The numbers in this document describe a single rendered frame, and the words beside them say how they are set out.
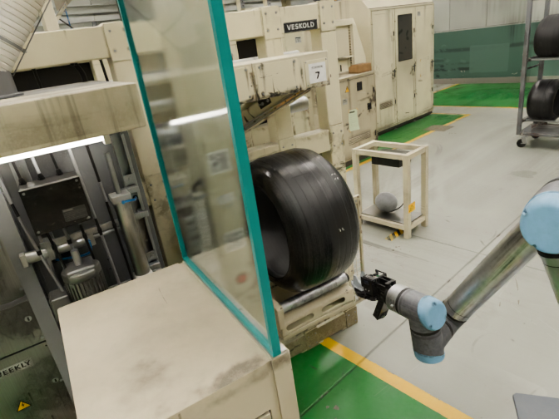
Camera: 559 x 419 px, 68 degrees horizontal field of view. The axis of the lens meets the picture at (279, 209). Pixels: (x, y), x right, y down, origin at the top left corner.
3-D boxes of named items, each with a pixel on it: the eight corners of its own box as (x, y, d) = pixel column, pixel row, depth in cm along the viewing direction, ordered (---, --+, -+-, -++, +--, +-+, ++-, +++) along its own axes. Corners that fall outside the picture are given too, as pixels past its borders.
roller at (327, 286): (272, 308, 161) (278, 318, 159) (274, 303, 158) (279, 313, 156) (341, 275, 177) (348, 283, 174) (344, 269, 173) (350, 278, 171)
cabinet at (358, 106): (343, 170, 592) (336, 80, 545) (314, 165, 634) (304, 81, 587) (380, 153, 646) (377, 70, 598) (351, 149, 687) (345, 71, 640)
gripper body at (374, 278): (374, 268, 144) (401, 278, 133) (378, 289, 146) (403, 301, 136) (358, 276, 140) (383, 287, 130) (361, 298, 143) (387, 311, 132)
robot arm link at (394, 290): (417, 308, 132) (395, 320, 128) (405, 303, 136) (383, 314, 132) (413, 283, 130) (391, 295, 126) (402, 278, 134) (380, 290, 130)
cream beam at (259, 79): (205, 113, 155) (197, 72, 150) (183, 108, 176) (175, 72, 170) (332, 85, 182) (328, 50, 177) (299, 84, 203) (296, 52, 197)
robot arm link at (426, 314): (429, 339, 118) (425, 309, 115) (397, 322, 129) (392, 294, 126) (451, 323, 122) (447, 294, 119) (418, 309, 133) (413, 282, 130)
